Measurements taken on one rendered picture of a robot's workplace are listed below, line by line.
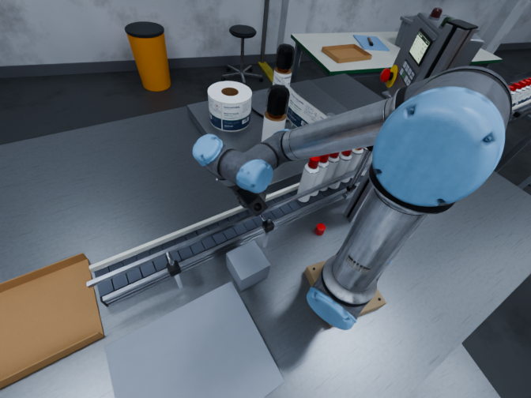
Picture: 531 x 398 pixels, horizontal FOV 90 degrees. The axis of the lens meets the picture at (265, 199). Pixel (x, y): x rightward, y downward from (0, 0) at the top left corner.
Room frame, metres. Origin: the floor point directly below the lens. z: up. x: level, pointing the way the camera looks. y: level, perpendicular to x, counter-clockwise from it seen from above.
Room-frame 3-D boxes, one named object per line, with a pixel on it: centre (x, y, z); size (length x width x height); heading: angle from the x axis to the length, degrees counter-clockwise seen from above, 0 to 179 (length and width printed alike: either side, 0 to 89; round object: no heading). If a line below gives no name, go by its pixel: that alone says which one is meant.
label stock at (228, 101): (1.13, 0.23, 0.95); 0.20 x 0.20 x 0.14
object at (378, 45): (2.78, -0.75, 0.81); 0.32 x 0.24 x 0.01; 12
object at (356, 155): (0.82, -0.31, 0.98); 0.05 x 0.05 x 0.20
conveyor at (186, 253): (0.75, -0.22, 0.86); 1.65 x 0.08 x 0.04; 128
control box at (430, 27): (0.75, -0.36, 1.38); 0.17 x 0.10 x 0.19; 3
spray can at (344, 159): (0.77, -0.26, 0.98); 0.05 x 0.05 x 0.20
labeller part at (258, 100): (1.33, 0.01, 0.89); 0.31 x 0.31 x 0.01
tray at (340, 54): (2.41, -0.49, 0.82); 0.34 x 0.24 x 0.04; 122
